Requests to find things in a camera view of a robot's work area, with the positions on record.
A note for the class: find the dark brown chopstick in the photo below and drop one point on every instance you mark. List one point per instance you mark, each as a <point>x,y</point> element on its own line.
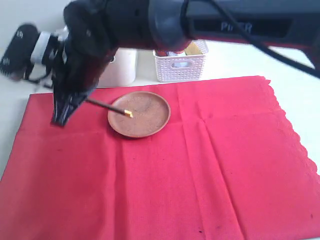
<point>110,107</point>

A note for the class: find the yellow cheese wedge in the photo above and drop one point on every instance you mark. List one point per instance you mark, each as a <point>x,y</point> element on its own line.
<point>192,50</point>

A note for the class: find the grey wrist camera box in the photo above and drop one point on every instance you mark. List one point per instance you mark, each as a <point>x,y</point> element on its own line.
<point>27,48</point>

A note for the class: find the cream plastic tub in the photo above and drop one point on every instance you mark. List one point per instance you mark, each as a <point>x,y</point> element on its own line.
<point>121,71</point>

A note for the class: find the red table cloth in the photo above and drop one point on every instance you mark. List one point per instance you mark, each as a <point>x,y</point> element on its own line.
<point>227,166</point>

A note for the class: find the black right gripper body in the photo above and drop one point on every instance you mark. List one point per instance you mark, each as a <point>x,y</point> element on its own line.
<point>77,67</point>

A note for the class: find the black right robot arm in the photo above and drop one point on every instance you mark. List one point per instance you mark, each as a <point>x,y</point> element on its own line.
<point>286,30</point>

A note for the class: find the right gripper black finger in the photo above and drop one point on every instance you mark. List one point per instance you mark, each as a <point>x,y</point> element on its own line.
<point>64,105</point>

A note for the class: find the red sausage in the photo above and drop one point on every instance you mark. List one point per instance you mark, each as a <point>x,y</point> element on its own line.
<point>161,53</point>

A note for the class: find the white blue milk carton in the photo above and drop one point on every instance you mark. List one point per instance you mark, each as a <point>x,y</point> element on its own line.
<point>176,53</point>

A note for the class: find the white perforated plastic basket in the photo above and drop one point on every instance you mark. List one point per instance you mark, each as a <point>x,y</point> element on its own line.
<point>181,69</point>

